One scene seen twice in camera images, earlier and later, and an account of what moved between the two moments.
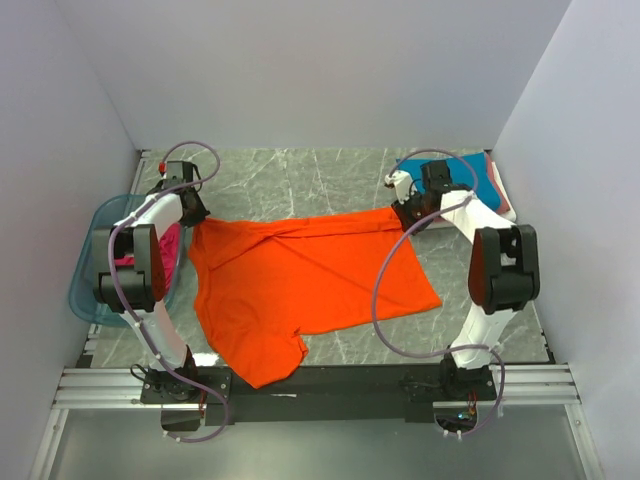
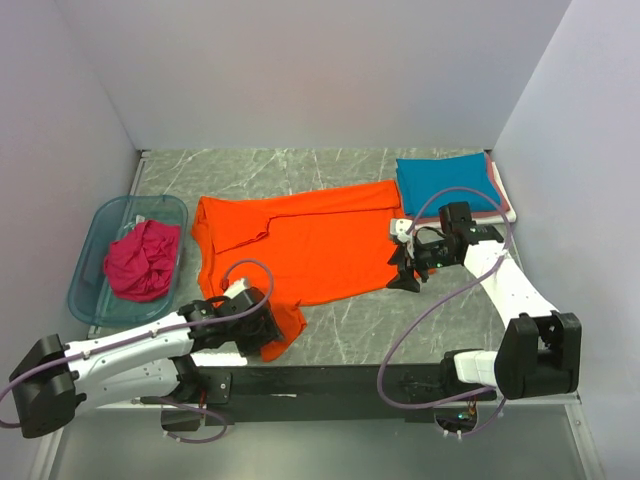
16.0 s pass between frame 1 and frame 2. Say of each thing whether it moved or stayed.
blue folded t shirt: stayed
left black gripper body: moved
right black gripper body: moved
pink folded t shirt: stayed
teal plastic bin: stayed
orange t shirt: moved
